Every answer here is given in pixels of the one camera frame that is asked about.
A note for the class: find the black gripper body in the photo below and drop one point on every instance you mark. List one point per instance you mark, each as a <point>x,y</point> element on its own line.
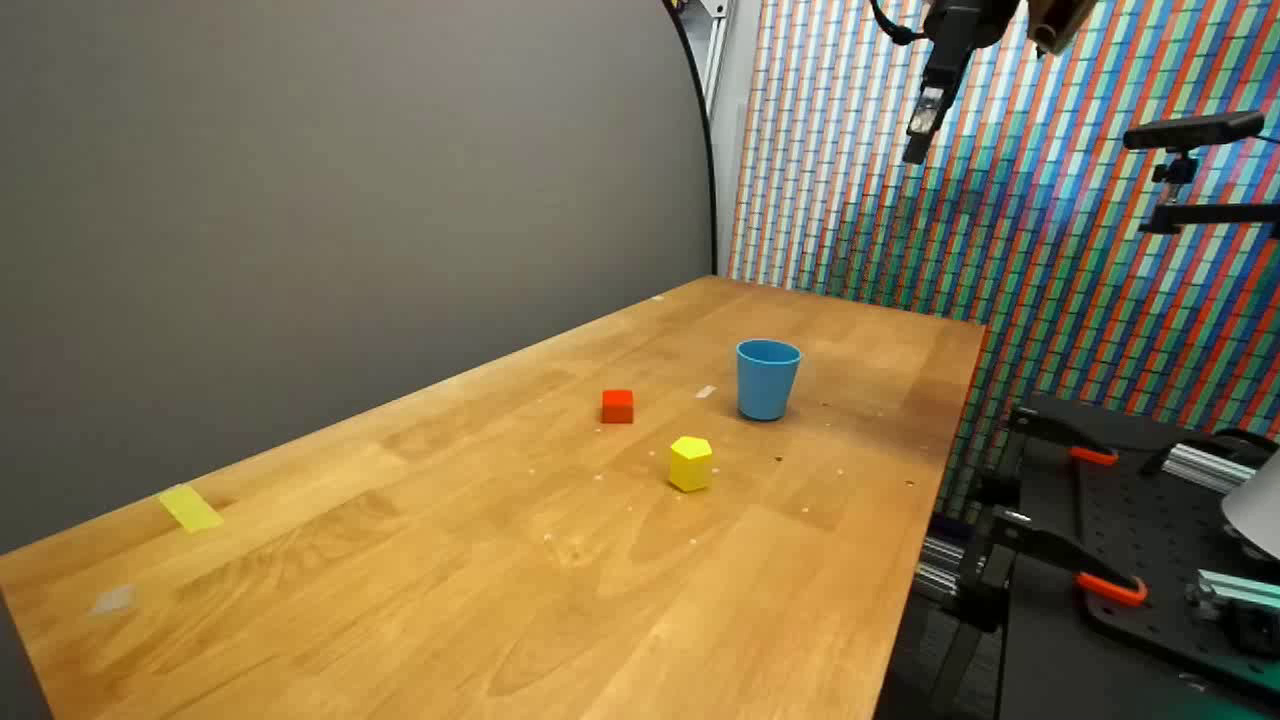
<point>969,20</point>

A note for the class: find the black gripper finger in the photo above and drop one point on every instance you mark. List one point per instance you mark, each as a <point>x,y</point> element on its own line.
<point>928,110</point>

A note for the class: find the yellow cube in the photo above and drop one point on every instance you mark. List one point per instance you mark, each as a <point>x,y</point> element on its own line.
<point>691,463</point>

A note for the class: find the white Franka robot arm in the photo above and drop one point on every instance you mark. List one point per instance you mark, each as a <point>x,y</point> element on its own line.
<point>1257,513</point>

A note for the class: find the blue cup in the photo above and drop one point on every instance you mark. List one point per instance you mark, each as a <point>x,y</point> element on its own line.
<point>767,383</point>

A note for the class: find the red cube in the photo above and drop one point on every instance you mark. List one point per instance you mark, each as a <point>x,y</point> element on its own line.
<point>616,407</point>

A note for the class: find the colourful patterned cloth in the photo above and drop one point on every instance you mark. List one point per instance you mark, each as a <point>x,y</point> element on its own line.
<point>1040,213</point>

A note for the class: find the black backdrop edge hoop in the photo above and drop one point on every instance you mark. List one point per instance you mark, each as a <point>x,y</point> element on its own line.
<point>703,134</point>

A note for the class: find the small white paper scrap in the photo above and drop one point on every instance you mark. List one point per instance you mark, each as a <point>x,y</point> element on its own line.
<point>706,395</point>

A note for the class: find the silver aluminium extrusion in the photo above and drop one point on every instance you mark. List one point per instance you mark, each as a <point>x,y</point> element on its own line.
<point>1205,468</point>
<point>1243,591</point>

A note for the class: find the tan wrist camera mount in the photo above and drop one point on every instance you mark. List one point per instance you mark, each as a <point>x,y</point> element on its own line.
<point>1061,20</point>

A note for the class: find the black camera on stand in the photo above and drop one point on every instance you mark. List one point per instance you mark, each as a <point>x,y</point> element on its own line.
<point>1189,164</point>

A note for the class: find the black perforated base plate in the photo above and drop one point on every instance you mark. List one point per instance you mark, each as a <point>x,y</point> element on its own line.
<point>1147,535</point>

